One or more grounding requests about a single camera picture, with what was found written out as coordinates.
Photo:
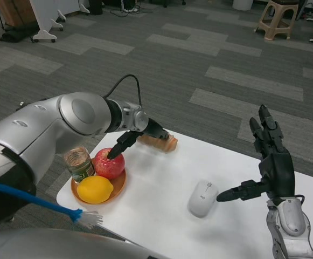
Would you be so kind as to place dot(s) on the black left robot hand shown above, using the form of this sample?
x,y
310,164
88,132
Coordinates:
x,y
156,129

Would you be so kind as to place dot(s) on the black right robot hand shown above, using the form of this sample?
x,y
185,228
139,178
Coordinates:
x,y
278,174

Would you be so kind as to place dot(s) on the ridged brown bread loaf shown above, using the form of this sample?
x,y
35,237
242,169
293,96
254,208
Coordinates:
x,y
167,145

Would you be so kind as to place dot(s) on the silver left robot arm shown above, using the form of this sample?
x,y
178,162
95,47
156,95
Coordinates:
x,y
78,113

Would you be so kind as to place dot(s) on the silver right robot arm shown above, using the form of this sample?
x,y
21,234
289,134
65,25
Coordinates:
x,y
291,215

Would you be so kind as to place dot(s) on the red apple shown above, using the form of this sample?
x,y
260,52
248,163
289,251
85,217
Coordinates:
x,y
110,167

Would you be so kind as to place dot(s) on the orange round plate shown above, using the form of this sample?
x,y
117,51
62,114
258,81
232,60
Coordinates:
x,y
119,183

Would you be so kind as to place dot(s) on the white computer mouse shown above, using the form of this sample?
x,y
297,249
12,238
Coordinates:
x,y
202,199

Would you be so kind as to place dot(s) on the clear bottle green-white cap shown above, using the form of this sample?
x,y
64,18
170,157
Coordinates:
x,y
79,164

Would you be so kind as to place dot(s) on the yellow lemon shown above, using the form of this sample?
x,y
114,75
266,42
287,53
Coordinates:
x,y
94,190

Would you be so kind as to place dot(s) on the white power strip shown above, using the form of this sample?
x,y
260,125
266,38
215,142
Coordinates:
x,y
130,9

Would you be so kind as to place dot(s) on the silver robot chest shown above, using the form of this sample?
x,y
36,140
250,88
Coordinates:
x,y
64,245

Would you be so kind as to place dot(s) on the white plant pot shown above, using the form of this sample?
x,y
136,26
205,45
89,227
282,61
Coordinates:
x,y
242,4

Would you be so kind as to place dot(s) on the large white rolling partition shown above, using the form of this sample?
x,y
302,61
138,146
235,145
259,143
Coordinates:
x,y
44,13

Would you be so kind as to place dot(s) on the beige stool brown seat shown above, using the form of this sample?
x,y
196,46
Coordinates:
x,y
280,8

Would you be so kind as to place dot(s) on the black bag on floor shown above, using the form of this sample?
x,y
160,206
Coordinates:
x,y
16,35

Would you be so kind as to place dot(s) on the brown cardboard box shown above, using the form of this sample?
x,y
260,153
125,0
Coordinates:
x,y
13,10

